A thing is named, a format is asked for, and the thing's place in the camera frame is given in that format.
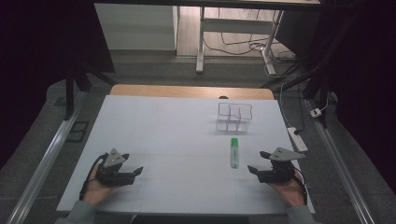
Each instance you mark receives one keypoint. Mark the white cabinet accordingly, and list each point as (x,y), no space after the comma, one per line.
(137,28)

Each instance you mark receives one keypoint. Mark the person's right hand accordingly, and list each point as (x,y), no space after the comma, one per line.
(291,191)

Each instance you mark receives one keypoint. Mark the black stand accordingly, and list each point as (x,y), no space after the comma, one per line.
(70,93)
(317,84)

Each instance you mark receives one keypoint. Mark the white desk frame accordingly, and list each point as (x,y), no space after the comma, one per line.
(233,25)

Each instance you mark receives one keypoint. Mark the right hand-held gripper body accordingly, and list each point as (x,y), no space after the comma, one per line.
(277,174)

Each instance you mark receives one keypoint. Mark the white table mat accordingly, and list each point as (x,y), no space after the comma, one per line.
(174,140)

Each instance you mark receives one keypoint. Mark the green highlighter pen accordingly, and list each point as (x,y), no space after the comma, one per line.
(234,154)

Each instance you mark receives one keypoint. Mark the black plug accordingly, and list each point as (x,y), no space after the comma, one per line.
(298,132)

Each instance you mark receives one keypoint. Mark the white power strip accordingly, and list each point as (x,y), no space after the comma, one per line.
(297,140)

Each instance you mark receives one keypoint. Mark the black rectangular floor frame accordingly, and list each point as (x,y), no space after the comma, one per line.
(77,131)

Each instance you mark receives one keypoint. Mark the small white adapter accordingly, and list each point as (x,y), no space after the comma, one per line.
(316,112)

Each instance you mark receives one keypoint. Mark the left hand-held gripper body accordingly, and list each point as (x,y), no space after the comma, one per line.
(112,177)

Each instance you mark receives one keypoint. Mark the person's left hand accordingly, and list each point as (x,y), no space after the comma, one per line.
(95,193)

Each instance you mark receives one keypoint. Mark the wooden table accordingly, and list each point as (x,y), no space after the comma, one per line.
(186,91)

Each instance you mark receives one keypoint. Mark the aluminium rail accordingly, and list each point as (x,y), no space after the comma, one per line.
(339,161)
(40,169)

